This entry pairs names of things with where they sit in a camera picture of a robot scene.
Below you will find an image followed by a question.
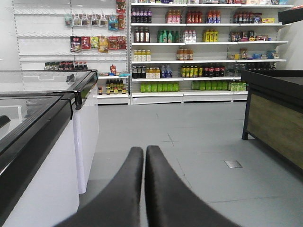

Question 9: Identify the far white chest freezer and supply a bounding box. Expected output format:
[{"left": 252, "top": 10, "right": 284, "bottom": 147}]
[{"left": 0, "top": 70, "right": 99, "bottom": 194}]

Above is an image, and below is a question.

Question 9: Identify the white pegboard snack rack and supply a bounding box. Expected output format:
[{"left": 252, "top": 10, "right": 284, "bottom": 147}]
[{"left": 10, "top": 0, "right": 131, "bottom": 105}]

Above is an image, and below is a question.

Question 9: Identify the white drinks shelving unit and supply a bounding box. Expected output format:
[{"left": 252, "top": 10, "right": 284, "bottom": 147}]
[{"left": 129, "top": 0, "right": 290, "bottom": 105}]

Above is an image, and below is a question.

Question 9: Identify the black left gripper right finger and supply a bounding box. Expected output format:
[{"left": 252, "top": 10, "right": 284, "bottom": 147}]
[{"left": 144, "top": 145, "right": 238, "bottom": 227}]

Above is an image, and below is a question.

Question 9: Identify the white chest freezer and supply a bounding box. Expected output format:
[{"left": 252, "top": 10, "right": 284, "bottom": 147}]
[
  {"left": 0, "top": 93, "right": 80, "bottom": 227},
  {"left": 0, "top": 70, "right": 99, "bottom": 194}
]

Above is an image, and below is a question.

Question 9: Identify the near white chest freezer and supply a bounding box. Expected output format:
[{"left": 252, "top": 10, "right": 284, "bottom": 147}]
[{"left": 0, "top": 93, "right": 80, "bottom": 227}]

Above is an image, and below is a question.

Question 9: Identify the black wooden produce stand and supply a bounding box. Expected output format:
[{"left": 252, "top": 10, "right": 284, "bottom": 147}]
[{"left": 241, "top": 70, "right": 303, "bottom": 173}]

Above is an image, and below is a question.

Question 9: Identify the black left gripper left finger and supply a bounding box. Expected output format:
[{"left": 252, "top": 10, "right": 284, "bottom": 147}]
[{"left": 57, "top": 147, "right": 143, "bottom": 227}]

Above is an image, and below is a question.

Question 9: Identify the metal floor socket plate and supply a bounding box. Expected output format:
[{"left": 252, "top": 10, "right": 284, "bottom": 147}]
[{"left": 225, "top": 160, "right": 243, "bottom": 168}]

